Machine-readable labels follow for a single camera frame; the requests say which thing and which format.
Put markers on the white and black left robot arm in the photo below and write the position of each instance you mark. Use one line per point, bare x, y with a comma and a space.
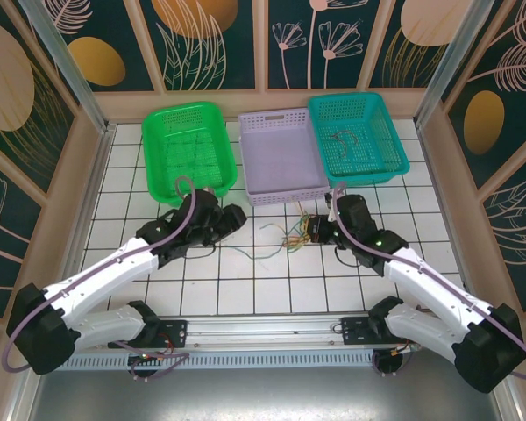
105, 272

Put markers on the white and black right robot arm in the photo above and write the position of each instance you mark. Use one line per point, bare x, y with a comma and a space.
429, 289

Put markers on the green plastic basket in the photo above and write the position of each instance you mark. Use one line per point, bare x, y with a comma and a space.
193, 166

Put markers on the teal plastic basket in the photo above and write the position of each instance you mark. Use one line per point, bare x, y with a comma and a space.
368, 166

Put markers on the lavender plastic basket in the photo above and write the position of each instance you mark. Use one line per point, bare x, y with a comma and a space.
280, 166

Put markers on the grey metal sheet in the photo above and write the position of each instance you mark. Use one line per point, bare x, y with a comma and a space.
263, 394

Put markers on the aluminium side rail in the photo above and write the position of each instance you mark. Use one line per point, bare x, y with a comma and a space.
440, 184
92, 184

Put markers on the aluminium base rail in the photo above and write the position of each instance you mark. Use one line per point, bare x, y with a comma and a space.
263, 331

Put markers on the aluminium frame post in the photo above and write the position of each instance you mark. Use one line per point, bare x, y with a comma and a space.
72, 66
452, 66

